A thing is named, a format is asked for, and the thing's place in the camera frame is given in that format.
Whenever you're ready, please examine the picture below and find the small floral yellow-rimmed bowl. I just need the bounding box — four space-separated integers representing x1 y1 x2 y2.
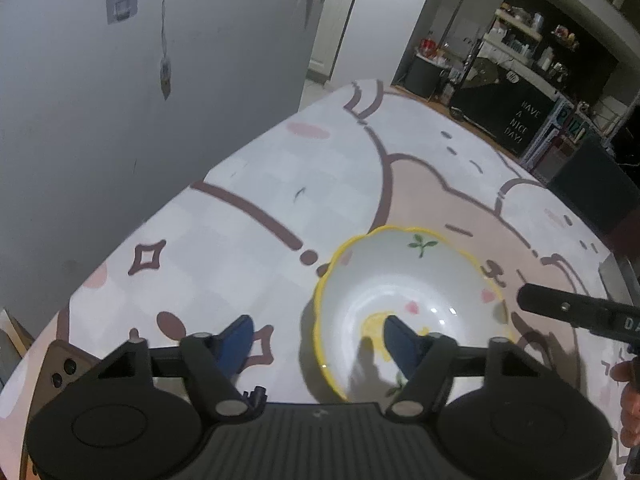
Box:
312 225 521 402

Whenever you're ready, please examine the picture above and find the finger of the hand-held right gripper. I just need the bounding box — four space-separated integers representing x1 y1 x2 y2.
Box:
517 282 617 333

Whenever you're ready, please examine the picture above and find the black storage shelf rack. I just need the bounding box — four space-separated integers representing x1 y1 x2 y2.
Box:
537 25 588 91

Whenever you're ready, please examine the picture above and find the white wall socket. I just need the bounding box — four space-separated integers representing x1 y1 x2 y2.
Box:
106 0 139 25

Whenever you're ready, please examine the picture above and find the hanging wall ornament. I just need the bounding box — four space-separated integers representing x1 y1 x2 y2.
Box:
159 0 174 102

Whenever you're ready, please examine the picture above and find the bear-print tablecloth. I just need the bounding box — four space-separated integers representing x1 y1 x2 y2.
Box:
0 79 640 480

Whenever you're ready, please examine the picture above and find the brown rectangular device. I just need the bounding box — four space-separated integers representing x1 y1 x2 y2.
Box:
42 339 99 394

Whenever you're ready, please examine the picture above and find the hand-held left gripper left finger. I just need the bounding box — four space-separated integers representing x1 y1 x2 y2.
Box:
95 314 267 420

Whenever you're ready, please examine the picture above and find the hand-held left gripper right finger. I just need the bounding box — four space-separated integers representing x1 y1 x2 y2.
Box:
382 314 546 419

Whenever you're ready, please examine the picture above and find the grey trash bin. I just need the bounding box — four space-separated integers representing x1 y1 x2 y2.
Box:
404 52 447 101

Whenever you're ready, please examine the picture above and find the black lettered cabinet cloth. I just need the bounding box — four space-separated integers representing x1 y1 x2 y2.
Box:
449 56 558 159

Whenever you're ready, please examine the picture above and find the white kitchen base cabinet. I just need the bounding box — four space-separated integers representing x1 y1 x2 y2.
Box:
307 0 362 81

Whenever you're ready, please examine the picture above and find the person's right hand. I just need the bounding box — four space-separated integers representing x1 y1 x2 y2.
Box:
610 359 640 449

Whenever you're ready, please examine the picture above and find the dark blue chair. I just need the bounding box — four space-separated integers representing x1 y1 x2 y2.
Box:
546 134 640 241

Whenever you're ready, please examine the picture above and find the white storage shelf rack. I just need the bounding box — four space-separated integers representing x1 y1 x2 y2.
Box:
480 4 546 58

